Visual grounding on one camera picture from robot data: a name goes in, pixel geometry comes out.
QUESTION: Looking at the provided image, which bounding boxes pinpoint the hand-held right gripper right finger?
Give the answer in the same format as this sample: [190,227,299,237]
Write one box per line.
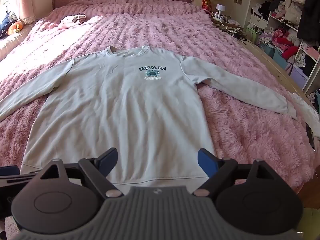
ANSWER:
[192,148,278,197]

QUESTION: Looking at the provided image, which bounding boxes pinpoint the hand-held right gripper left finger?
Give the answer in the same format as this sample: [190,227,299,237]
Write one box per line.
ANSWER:
[32,148,124,198]

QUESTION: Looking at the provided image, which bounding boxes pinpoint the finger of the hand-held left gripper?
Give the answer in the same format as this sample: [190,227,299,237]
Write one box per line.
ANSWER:
[0,165,40,188]

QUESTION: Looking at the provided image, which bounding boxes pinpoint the white printed sweatshirt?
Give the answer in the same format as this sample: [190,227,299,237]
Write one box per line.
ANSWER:
[0,44,298,188]

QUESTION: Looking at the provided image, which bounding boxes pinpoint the folded pink and white clothes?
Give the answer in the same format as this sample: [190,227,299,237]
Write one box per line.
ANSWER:
[58,15,87,30]

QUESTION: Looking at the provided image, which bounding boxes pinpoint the pink fluffy blanket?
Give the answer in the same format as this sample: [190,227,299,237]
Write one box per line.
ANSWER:
[0,0,314,189]

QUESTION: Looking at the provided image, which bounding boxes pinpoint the white cloth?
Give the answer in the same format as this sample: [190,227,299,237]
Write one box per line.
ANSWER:
[291,92,320,138]

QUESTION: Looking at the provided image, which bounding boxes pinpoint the cream window seat cushion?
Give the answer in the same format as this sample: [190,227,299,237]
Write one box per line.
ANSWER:
[0,24,36,61]

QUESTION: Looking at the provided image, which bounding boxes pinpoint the green storage bin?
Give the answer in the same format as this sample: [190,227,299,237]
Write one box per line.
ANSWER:
[246,25,262,43]

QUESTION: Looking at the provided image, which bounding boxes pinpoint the orange plush toy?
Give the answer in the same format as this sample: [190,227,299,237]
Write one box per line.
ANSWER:
[7,21,24,36]

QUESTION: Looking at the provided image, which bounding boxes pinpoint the dark blue patterned pillow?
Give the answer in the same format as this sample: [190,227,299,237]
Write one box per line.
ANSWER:
[0,12,18,40]

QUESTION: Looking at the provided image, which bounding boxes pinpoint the white open wardrobe shelf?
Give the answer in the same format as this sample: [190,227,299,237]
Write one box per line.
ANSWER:
[246,0,320,96]

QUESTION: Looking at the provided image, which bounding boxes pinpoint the pink curtain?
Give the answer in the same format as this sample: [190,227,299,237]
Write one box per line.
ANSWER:
[14,0,36,24]

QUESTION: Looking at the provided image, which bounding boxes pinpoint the hanging white coat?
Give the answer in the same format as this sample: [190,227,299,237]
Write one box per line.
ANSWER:
[282,0,311,26]

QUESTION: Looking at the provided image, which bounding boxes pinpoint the hanging black coat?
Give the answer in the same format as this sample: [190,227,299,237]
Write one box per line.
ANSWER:
[297,0,320,48]

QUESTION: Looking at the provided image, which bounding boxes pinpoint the black cables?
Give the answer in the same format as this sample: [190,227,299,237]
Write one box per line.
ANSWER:
[224,28,247,40]

